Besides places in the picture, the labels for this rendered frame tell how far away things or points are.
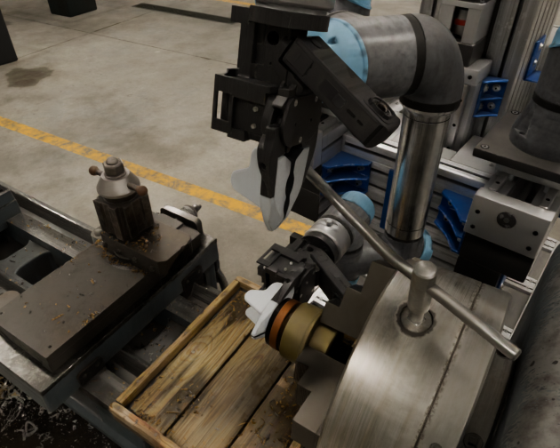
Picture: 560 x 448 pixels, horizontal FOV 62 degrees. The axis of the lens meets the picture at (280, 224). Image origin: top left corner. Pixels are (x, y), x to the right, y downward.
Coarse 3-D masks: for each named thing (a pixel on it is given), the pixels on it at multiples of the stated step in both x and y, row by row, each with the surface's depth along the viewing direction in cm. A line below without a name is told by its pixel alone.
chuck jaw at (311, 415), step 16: (304, 352) 61; (320, 352) 62; (304, 368) 60; (320, 368) 59; (336, 368) 60; (304, 384) 57; (320, 384) 57; (336, 384) 58; (304, 400) 58; (320, 400) 56; (304, 416) 54; (320, 416) 54; (304, 432) 53; (320, 432) 52
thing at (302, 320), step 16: (288, 304) 66; (304, 304) 66; (272, 320) 65; (288, 320) 64; (304, 320) 63; (272, 336) 65; (288, 336) 63; (304, 336) 62; (320, 336) 63; (336, 336) 67; (288, 352) 64; (336, 352) 67
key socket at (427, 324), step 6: (402, 312) 50; (408, 312) 50; (402, 318) 49; (426, 318) 49; (408, 324) 49; (420, 324) 49; (426, 324) 49; (408, 330) 48; (414, 330) 48; (420, 330) 48; (426, 330) 48
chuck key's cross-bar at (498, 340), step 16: (320, 176) 51; (336, 208) 50; (352, 224) 49; (368, 240) 48; (384, 256) 47; (400, 256) 46; (432, 288) 43; (448, 304) 42; (464, 320) 41; (480, 320) 40; (496, 336) 39; (512, 352) 38
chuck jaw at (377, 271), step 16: (368, 272) 61; (384, 272) 60; (352, 288) 62; (368, 288) 61; (336, 304) 63; (352, 304) 62; (368, 304) 61; (320, 320) 64; (336, 320) 63; (352, 320) 62; (352, 336) 62
